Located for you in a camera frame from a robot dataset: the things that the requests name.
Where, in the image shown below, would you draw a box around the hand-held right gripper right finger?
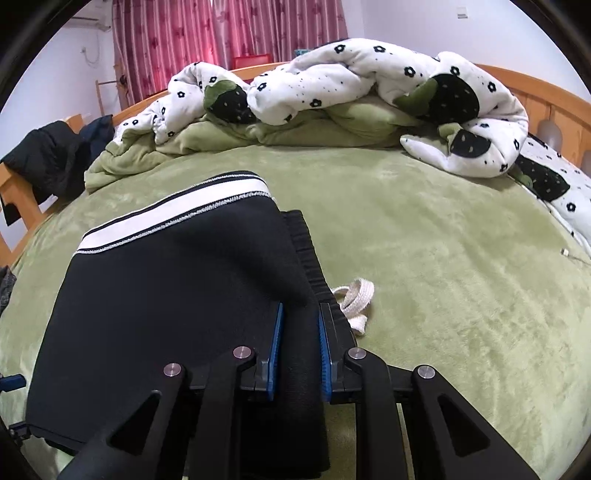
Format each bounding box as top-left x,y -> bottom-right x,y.
318,302 -> 541,480

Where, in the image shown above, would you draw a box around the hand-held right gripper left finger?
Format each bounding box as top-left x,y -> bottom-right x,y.
55,302 -> 284,480

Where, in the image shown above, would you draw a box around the black pants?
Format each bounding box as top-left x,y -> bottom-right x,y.
25,171 -> 376,480

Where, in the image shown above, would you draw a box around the grey jeans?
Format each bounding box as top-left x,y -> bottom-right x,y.
0,265 -> 18,315

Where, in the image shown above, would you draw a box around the crumpled green fleece blanket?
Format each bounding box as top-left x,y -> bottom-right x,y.
84,102 -> 444,195

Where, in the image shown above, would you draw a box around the black jacket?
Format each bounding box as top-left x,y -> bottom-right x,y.
0,121 -> 90,227

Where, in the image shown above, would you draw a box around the navy jacket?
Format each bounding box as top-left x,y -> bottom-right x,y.
78,114 -> 116,160

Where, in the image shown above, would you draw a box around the white floral strawberry quilt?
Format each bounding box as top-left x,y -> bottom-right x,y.
113,39 -> 529,178

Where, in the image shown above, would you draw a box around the red chair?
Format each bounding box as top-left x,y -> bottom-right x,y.
233,54 -> 271,70

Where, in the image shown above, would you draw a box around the floral strawberry pillow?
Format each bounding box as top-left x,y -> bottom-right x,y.
512,134 -> 591,264

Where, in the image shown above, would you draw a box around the wooden coat rack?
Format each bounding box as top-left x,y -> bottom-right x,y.
95,62 -> 130,114

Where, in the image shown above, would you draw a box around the white air conditioner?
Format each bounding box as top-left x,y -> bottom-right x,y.
69,16 -> 112,32

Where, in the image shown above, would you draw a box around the wooden bed frame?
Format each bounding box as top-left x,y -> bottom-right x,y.
0,62 -> 591,268

